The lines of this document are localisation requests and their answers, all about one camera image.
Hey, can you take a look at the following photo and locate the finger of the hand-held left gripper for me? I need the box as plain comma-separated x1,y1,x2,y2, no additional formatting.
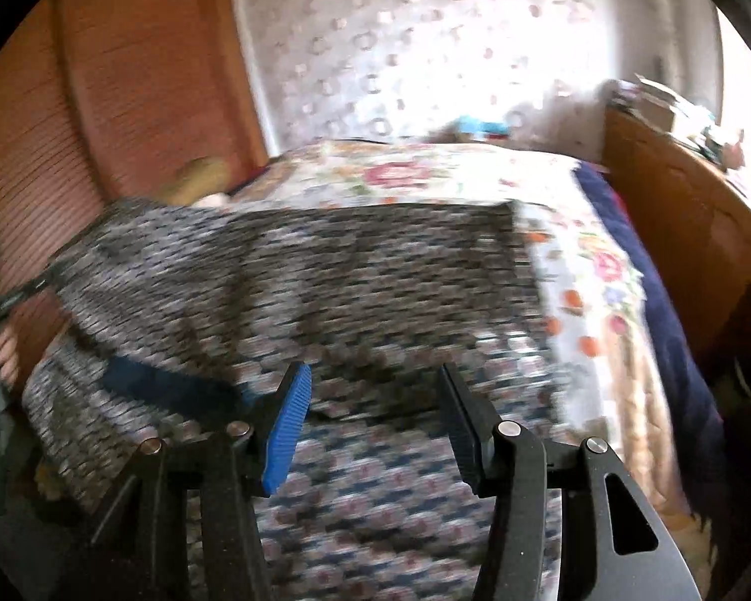
0,266,64,315

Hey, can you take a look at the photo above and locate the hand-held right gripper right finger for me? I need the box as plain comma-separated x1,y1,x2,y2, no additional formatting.
437,362,705,601

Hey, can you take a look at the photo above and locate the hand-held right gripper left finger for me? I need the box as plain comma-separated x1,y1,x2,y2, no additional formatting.
50,360,314,601

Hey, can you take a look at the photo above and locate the circle-print dark shirt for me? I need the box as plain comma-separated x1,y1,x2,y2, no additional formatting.
22,197,570,601

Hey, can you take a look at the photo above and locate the orange-print bedsheet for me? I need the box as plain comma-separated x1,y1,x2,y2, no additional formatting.
513,200,692,514

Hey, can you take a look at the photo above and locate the golden yellow pillow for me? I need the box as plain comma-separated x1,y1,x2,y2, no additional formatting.
163,156,235,207

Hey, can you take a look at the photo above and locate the wooden slatted wardrobe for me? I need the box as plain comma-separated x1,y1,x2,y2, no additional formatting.
0,0,270,389

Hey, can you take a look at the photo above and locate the navy blue blanket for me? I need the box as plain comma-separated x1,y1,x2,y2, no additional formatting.
572,163,727,514

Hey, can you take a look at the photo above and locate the cardboard box with blue cloth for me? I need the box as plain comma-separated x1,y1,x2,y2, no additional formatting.
447,116,514,142

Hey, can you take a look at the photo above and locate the wooden low cabinet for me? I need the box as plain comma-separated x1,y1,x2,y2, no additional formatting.
601,103,751,402

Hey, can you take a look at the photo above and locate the circle-patterned sheer curtain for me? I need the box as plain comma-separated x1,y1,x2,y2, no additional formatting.
234,0,620,164

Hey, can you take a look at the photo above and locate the pile of papers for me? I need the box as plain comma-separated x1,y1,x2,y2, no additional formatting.
610,75,714,139

